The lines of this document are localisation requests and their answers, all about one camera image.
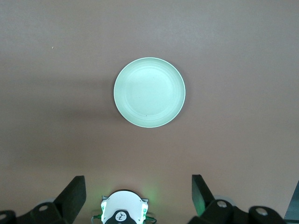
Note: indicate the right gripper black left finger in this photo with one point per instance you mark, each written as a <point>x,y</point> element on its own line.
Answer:
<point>65,205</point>

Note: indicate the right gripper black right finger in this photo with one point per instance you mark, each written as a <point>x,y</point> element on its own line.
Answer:
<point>210,210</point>

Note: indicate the brown table mat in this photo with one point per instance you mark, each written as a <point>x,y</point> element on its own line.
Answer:
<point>46,116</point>

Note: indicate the light green round plate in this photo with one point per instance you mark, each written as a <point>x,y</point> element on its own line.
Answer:
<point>149,93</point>

